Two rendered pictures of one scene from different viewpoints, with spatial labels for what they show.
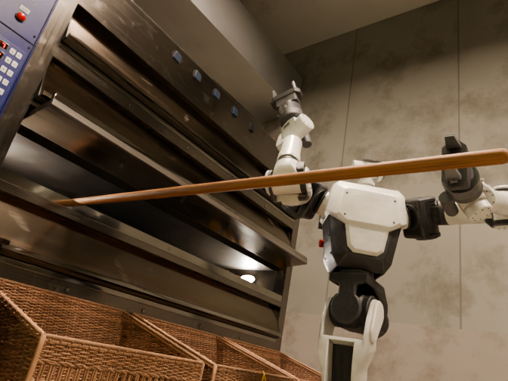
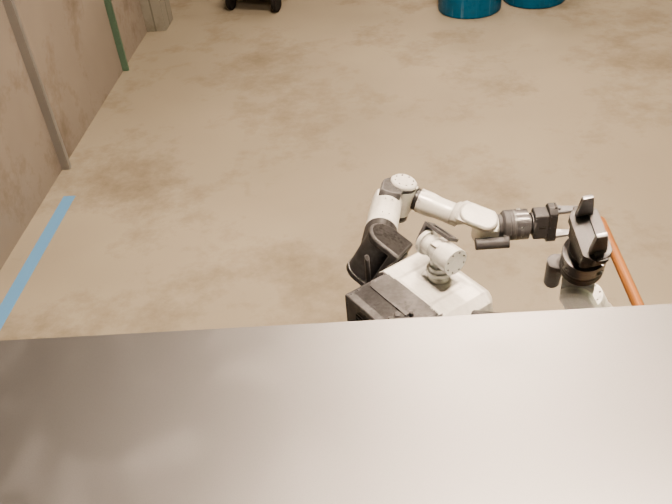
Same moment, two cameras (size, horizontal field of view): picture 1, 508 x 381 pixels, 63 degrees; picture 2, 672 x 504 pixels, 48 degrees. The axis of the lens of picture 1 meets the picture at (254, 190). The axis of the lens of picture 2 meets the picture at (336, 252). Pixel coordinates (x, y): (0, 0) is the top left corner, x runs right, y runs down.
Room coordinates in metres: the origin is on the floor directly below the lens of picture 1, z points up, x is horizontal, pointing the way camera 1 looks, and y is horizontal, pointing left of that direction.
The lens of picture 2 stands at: (2.33, 0.59, 2.58)
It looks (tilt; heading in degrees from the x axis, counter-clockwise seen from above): 38 degrees down; 235
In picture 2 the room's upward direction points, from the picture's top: 6 degrees counter-clockwise
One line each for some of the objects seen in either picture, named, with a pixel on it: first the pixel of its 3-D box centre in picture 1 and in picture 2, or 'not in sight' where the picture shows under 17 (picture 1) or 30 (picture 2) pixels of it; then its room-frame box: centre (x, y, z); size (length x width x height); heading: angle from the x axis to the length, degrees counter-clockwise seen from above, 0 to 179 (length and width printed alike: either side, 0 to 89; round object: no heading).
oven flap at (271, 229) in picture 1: (204, 184); not in sight; (1.95, 0.25, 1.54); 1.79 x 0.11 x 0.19; 142
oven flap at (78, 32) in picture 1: (215, 141); not in sight; (1.95, 0.25, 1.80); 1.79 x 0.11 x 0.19; 142
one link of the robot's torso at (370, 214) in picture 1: (357, 230); (420, 328); (1.42, -0.40, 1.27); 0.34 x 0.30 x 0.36; 87
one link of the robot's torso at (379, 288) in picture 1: (360, 306); not in sight; (1.43, -0.44, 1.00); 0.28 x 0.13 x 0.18; 142
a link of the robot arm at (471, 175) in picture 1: (459, 174); (533, 222); (0.89, -0.49, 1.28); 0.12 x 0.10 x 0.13; 142
